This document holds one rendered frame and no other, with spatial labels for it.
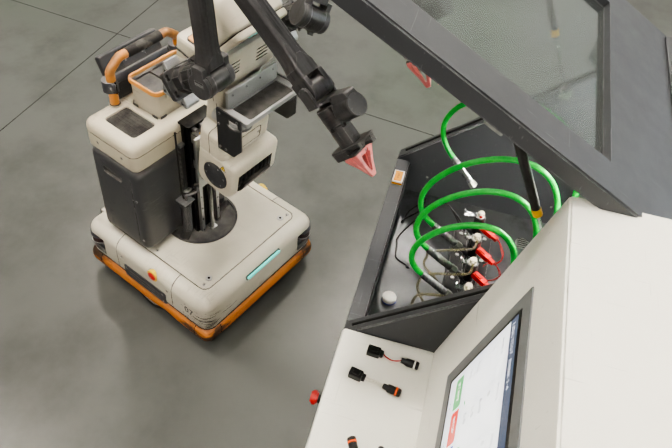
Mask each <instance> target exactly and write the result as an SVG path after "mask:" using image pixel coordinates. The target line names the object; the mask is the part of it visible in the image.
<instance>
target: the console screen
mask: <svg viewBox="0 0 672 448"><path fill-rule="evenodd" d="M533 296H534V287H531V288H530V290H529V291H528V292H527V293H526V294H525V295H524V296H523V297H522V298H521V299H520V300H519V301H518V302H517V303H516V304H515V305H514V306H513V307H512V308H511V310H510V311H509V312H508V313H507V314H506V315H505V316H504V317H503V318H502V319H501V320H500V321H499V322H498V323H497V324H496V325H495V326H494V327H493V329H492V330H491V331H490V332H489V333H488V334H487V335H486V336H485V337H484V338H483V339H482V340H481V341H480V342H479V343H478V344H477V345H476V346H475V347H474V349H473V350H472V351H471V352H470V353H469V354H468V355H467V356H466V357H465V358H464V359H463V360H462V361H461V362H460V363H459V364H458V365H457V366H456V367H455V369H454V370H453V371H452V372H451V373H450V374H449V375H448V377H447V383H446V388H445V394H444V399H443V405H442V410H441V416H440V422H439V427H438V433H437V438H436V444H435V448H520V439H521V428H522V417H523V406H524V395H525V384H526V373H527V362H528V351H529V340H530V329H531V318H532V307H533Z"/></svg>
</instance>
